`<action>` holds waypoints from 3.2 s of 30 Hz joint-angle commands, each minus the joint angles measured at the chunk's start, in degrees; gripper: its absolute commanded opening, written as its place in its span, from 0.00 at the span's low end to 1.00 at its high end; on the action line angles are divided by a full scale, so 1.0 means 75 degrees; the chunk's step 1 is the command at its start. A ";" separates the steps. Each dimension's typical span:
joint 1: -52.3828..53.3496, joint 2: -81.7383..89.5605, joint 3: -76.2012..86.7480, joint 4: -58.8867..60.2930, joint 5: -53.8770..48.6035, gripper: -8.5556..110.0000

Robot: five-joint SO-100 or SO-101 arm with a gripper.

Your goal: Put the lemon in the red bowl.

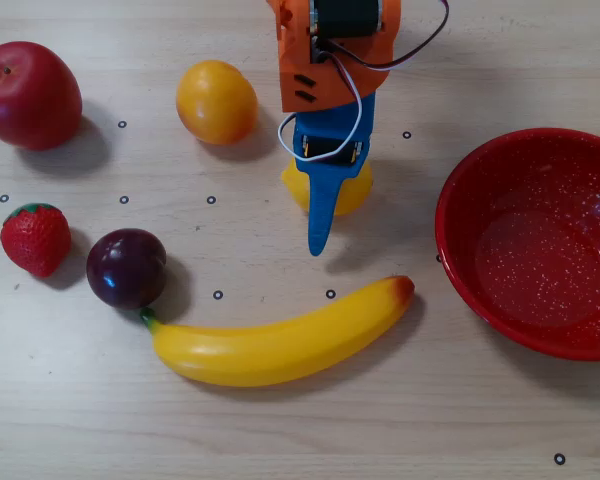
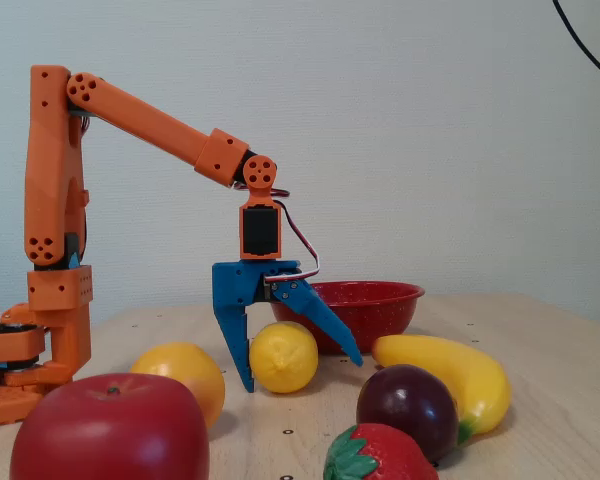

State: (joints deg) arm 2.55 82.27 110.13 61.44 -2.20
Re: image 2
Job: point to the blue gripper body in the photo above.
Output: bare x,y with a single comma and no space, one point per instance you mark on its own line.
239,286

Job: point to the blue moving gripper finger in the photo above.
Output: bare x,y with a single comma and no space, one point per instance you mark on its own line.
310,310

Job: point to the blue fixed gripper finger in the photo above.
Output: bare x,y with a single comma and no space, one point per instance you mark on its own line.
237,340

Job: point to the yellow toy lemon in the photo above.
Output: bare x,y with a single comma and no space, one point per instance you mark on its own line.
285,357

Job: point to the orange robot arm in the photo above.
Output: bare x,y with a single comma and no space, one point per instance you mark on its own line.
150,122

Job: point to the orange robot base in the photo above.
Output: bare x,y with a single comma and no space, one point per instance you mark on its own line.
67,345

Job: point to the red speckled enamel bowl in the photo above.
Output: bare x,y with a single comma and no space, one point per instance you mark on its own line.
375,315

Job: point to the toy orange fruit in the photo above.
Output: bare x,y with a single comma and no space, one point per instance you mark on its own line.
180,365

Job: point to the dark purple toy plum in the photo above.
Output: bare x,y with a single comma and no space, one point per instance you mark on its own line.
405,410

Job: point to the yellow toy banana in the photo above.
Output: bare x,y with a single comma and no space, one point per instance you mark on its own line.
455,365

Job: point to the red toy apple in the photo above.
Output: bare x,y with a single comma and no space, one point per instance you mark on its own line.
110,435

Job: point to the red toy strawberry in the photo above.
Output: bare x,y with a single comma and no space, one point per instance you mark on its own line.
380,455

